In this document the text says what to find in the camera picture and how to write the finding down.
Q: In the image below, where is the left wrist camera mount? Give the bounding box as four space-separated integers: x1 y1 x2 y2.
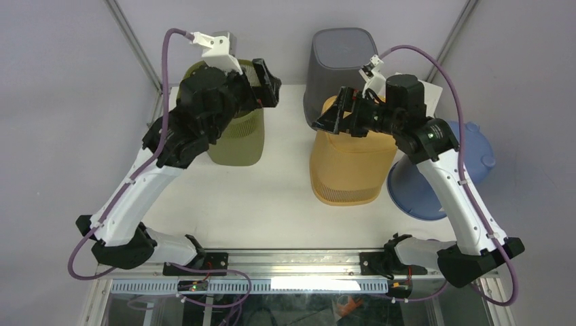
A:
191 32 243 75

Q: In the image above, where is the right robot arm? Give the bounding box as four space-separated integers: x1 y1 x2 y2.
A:
313 74 525 288

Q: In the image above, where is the aluminium frame rail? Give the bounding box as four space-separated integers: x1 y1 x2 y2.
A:
94 249 501 280

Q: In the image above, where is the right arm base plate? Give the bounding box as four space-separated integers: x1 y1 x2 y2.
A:
359 251 428 279

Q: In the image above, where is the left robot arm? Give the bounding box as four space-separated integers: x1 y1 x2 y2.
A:
76 58 281 276

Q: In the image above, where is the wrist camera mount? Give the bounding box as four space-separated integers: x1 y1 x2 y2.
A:
359 54 386 95
191 32 243 75

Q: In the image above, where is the blue plastic bucket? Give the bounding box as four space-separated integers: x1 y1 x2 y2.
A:
386 122 496 221

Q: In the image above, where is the green slatted basket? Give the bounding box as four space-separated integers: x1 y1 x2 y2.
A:
175 60 266 166

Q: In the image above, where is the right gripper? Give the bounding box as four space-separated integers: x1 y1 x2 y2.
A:
312 87 403 138

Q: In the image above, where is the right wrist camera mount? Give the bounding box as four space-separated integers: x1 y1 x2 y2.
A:
359 54 386 95

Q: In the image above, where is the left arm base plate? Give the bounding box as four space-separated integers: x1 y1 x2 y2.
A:
162 251 229 277

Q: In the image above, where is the grey slatted basket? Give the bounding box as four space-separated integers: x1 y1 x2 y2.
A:
302 27 377 126

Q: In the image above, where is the white slotted cable duct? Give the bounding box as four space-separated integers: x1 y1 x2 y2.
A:
111 276 388 295

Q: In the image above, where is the white plastic tray basket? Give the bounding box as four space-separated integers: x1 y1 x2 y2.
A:
386 73 443 119

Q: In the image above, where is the yellow slatted basket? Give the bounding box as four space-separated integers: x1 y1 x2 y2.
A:
308 94 399 207

